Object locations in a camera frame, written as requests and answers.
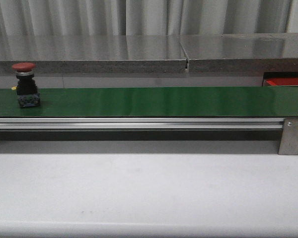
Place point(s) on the red mushroom push button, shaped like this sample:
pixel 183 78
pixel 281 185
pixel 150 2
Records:
pixel 26 89

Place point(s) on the left grey stone counter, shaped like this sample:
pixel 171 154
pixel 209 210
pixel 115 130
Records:
pixel 93 54

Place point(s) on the grey stone counter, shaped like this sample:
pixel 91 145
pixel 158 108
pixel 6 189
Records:
pixel 93 54
pixel 247 53

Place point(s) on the right grey stone counter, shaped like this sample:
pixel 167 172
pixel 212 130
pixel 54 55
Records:
pixel 247 53

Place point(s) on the red plastic bin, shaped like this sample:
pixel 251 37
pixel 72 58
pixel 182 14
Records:
pixel 292 81

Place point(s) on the green conveyor belt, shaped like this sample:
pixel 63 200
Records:
pixel 274 101

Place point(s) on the grey pleated curtain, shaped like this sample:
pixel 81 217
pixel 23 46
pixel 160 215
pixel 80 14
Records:
pixel 142 17

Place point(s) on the aluminium conveyor side rail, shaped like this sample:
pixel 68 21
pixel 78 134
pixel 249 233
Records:
pixel 141 123

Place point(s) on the steel conveyor support bracket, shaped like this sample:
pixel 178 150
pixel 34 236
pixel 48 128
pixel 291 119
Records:
pixel 289 139

